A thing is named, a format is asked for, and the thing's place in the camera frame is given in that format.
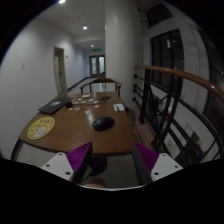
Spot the small black box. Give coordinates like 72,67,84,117
65,102,73,108

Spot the wooden chair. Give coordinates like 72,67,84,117
79,77,123,98

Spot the white notepad with pen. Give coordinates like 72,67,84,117
113,104,125,112

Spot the dark closed laptop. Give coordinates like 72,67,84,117
38,98,71,114

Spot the round yellow mouse pad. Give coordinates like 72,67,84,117
27,116,55,140

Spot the wooden stair handrail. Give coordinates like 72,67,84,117
135,64,224,103

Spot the green exit sign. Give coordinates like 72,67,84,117
93,48,101,52

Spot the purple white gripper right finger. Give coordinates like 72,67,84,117
132,143,182,185

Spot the black computer mouse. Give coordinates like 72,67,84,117
93,117,115,131

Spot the glass double door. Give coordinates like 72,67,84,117
90,55,105,76

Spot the white paper card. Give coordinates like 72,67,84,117
82,94,90,99

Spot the black metal railing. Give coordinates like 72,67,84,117
133,69,224,166

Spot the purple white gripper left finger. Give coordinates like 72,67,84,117
42,142,92,184

